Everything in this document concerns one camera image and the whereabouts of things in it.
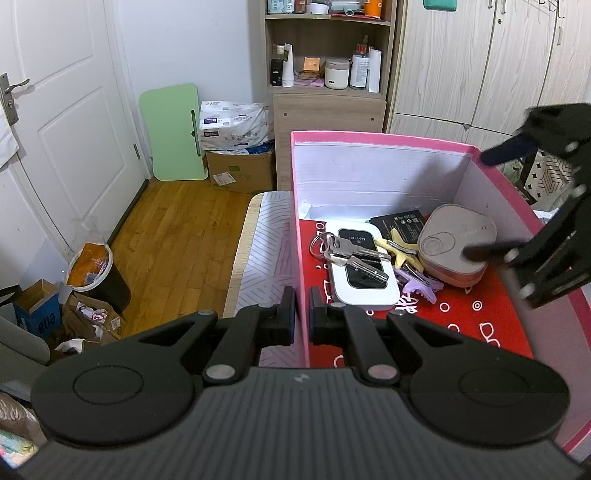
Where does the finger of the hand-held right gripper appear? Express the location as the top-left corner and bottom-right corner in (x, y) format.
(480, 104), (591, 197)
(462, 182), (591, 310)

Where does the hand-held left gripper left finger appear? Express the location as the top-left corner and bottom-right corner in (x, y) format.
(117, 285), (296, 384)

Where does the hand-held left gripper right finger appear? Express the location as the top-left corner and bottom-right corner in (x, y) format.
(308, 286), (509, 386)

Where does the white pocket router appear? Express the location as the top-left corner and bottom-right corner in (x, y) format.
(325, 220), (400, 309)

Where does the bunch of keys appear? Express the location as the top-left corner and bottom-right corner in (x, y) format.
(309, 232), (393, 283)

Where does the purple hair clip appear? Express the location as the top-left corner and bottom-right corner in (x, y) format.
(394, 265), (444, 305)

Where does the round beige case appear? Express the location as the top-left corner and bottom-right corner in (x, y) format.
(417, 204), (498, 289)

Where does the yellow hair clip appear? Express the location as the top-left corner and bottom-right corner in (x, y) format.
(374, 228), (426, 271)

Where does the black battery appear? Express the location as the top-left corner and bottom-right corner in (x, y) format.
(369, 209), (437, 241)

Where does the pink cardboard box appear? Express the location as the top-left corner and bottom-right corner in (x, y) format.
(290, 130), (591, 462)

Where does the patterned cloth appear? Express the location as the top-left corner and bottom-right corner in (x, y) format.
(522, 148), (583, 204)

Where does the wooden wardrobe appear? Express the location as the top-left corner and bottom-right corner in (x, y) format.
(383, 0), (591, 153)

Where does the brown cardboard box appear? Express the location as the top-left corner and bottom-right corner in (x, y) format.
(204, 148), (278, 195)

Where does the white roll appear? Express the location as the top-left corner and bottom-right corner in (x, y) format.
(368, 48), (382, 93)

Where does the trash bin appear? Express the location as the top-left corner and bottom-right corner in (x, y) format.
(67, 242), (131, 315)

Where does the toilet paper pack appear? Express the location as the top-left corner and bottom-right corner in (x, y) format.
(199, 100), (275, 151)

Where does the wooden bookshelf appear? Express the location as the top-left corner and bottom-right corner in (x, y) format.
(264, 0), (398, 192)

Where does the brown paper bag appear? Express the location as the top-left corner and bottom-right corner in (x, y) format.
(51, 293), (127, 354)

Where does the green folding table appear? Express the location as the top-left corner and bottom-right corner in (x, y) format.
(139, 83), (209, 182)

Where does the white jar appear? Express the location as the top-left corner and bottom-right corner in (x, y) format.
(324, 58), (351, 89)

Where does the white tube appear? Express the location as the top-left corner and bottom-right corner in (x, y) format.
(281, 43), (295, 88)

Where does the blue cardboard box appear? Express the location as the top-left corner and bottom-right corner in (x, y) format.
(13, 279), (63, 342)

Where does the grey cushion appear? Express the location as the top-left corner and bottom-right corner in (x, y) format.
(0, 318), (51, 384)

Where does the white door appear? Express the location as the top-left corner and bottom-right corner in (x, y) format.
(0, 0), (153, 259)

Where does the floral cloth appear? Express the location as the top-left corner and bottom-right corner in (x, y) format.
(0, 392), (47, 467)

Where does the wall poster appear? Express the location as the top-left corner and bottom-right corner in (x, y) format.
(0, 117), (19, 171)

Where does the metal door handle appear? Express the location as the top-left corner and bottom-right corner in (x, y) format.
(0, 73), (31, 125)

